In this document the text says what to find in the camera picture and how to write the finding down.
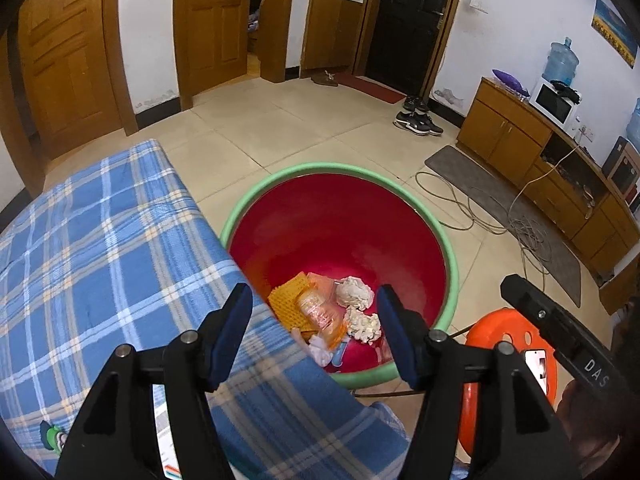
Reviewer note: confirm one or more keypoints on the white microwave oven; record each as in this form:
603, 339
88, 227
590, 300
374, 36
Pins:
552, 103

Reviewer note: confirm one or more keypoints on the brown shoes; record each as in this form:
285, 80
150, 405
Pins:
325, 79

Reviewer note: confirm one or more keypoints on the black countertop appliance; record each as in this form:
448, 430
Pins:
622, 166

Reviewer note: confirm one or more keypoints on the small blue plastic wrapper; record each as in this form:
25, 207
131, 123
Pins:
341, 353

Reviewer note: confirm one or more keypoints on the yellow bubble wrap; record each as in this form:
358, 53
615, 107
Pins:
320, 312

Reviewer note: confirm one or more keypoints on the cream paper ball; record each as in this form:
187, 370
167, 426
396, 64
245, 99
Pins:
354, 292

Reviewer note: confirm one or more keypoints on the red door mat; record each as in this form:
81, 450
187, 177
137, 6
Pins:
375, 87

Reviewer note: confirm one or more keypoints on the wooden panel door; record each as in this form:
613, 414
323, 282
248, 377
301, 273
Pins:
60, 60
215, 25

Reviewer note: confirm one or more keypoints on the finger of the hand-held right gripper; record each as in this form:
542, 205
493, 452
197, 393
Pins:
535, 305

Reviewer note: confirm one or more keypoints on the black sneaker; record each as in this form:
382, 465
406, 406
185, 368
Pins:
415, 105
417, 123

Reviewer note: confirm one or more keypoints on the red basin with green rim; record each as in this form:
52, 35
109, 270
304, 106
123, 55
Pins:
340, 230

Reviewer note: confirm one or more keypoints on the person's right hand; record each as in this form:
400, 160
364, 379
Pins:
595, 420

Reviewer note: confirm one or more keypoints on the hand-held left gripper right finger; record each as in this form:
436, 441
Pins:
395, 332

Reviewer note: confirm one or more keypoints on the wooden wall cabinet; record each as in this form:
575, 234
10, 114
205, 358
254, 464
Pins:
330, 30

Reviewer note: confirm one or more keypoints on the purple bag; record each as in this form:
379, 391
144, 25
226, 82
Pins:
510, 80

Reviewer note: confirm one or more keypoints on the black entrance door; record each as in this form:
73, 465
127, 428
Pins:
410, 20

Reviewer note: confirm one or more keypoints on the green plush toy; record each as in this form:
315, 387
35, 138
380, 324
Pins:
52, 435

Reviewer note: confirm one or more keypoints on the blue water jug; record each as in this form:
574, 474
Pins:
634, 125
560, 62

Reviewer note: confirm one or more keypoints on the blue plaid blanket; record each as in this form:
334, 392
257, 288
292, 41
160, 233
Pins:
100, 270

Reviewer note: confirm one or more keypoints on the grey floor mat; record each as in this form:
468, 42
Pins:
460, 165

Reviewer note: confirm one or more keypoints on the orange plastic stool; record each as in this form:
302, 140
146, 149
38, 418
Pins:
500, 332

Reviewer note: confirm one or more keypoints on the white wall switch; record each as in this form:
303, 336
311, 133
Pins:
478, 5

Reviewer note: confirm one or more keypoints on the black cloth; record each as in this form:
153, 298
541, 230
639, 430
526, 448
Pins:
566, 91

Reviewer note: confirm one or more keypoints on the yellow sponge cloth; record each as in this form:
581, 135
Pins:
286, 305

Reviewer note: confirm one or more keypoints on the framed wall painting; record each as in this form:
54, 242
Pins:
612, 30

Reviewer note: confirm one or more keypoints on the long wooden low cabinet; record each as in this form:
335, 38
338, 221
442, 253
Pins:
505, 130

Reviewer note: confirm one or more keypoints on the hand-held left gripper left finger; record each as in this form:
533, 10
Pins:
234, 327

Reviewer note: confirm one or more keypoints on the whitish paper ball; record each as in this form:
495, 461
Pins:
364, 326

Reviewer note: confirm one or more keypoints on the smartphone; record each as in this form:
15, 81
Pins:
535, 362

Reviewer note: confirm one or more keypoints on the white tissue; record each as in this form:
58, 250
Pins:
320, 351

